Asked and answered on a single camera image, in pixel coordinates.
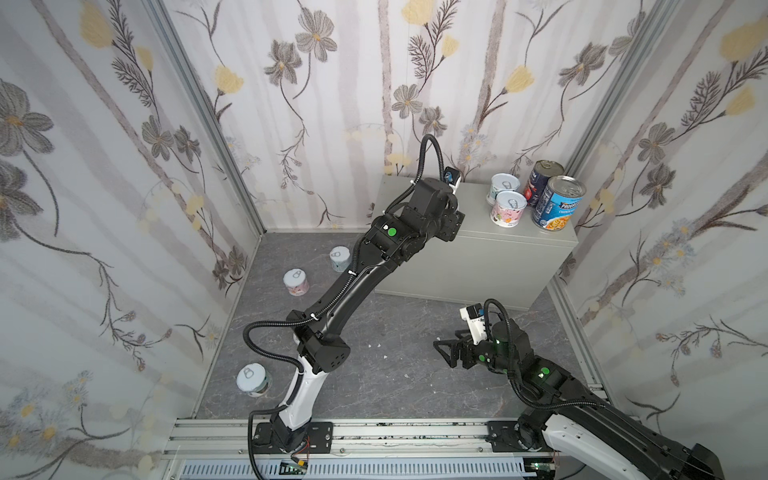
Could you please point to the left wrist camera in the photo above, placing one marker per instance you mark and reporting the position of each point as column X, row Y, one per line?
column 452, row 177

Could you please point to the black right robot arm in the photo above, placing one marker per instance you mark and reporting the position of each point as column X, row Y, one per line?
column 563, row 414

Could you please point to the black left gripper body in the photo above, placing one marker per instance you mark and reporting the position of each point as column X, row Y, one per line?
column 450, row 222

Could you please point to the blue soup can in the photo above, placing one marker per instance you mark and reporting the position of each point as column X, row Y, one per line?
column 558, row 202

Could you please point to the brown-label small can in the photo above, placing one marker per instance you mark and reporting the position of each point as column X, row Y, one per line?
column 508, row 209

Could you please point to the pink small can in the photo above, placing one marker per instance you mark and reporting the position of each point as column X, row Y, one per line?
column 296, row 282

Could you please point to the red and navy tall can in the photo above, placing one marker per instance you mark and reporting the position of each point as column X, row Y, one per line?
column 542, row 171

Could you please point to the grey metal cabinet box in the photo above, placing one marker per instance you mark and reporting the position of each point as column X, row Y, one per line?
column 511, row 265

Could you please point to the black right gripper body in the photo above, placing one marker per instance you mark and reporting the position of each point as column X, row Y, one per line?
column 463, row 351

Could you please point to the teal small can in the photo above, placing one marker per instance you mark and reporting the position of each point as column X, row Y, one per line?
column 340, row 258

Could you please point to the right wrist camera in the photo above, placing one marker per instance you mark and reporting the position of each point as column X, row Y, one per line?
column 474, row 316

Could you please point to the white can near left base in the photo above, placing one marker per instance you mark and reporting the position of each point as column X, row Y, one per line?
column 253, row 379

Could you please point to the grey-label small can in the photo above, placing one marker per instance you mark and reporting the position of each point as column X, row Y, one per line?
column 501, row 182

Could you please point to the white slotted cable duct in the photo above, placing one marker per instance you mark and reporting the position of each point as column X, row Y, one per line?
column 371, row 468

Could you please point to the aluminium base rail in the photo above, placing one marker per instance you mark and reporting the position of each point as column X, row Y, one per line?
column 367, row 438

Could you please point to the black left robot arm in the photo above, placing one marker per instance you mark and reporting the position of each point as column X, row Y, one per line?
column 427, row 209

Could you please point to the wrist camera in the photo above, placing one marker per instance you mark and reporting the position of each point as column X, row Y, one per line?
column 474, row 316
column 452, row 177

